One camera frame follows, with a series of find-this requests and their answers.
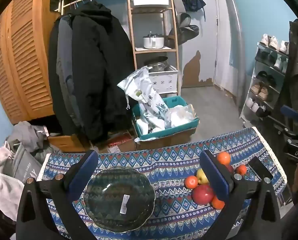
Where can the grey clothes pile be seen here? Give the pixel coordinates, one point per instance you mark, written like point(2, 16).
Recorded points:
point(26, 132)

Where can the orange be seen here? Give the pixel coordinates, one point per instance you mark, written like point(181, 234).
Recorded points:
point(224, 158)
point(191, 182)

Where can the white door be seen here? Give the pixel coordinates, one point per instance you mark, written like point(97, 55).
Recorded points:
point(224, 42)

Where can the navy umbrella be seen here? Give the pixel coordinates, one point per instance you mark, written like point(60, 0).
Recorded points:
point(192, 3)

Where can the teal box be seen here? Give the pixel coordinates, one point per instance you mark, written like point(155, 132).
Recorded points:
point(164, 132)

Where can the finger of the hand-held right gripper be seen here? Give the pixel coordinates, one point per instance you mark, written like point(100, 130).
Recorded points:
point(291, 112)
point(281, 126)

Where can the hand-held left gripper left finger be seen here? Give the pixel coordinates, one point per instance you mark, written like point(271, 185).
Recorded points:
point(86, 170)

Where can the wooden louvered wardrobe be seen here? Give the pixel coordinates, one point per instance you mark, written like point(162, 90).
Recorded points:
point(23, 55)

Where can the yellow apple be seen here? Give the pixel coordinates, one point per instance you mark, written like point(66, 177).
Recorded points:
point(201, 176)

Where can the clear plastic bag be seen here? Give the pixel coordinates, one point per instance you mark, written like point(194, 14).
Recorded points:
point(181, 116)

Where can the small tangerine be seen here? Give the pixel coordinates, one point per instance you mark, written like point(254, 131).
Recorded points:
point(241, 170)
point(217, 203)

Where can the dark hanging bag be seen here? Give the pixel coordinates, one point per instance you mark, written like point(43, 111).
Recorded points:
point(186, 30)

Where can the blue patterned tablecloth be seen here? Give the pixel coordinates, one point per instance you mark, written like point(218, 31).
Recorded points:
point(169, 160)

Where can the wooden drawer box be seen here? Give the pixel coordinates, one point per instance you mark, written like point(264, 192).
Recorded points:
point(66, 142)

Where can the dark green glass bowl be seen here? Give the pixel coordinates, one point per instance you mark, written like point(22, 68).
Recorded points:
point(114, 195)

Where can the white floral fabric bag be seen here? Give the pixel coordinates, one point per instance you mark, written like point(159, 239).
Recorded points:
point(144, 87)

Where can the bright red apple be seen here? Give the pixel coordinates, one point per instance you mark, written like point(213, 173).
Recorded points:
point(201, 193)

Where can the light grey cloth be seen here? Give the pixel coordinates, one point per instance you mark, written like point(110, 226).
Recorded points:
point(1, 187)

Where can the red printed cardboard box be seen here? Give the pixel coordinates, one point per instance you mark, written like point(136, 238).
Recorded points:
point(119, 140)

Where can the wooden shelf unit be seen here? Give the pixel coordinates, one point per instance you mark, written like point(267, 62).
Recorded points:
point(149, 10)

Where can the white shoe rack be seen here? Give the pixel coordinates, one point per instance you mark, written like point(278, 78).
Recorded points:
point(249, 90)

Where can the round metal sieve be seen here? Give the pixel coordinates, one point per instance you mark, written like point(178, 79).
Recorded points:
point(156, 65)

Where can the black smartphone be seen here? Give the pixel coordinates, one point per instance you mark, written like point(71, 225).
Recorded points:
point(260, 167)

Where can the group of shoes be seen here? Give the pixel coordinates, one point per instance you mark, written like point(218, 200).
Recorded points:
point(264, 92)

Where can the white pot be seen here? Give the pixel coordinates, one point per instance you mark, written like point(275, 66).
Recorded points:
point(152, 42)

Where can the brown cardboard box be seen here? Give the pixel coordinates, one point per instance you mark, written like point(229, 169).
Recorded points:
point(164, 142)

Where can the white lattice basket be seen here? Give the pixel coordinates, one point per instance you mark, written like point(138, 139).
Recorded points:
point(164, 82)

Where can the grey tote bag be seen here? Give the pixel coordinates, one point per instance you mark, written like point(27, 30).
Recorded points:
point(26, 165)

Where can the grey jacket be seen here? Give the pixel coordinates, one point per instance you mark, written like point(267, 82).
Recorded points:
point(64, 62)

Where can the black coat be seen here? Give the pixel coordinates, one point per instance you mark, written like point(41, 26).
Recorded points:
point(94, 67)

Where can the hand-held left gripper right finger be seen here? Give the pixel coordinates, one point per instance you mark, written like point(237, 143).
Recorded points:
point(215, 177)

